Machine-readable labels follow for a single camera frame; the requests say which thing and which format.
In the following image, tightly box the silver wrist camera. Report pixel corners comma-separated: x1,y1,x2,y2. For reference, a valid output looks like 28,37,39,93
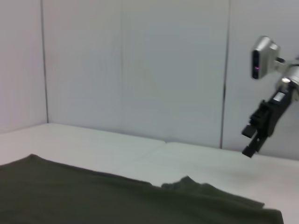
251,35,281,80

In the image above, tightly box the dark green FREE t-shirt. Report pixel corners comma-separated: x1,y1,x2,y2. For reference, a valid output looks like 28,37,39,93
0,153,285,224

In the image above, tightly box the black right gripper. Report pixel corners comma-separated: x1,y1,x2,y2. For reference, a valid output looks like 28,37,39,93
242,85,292,158

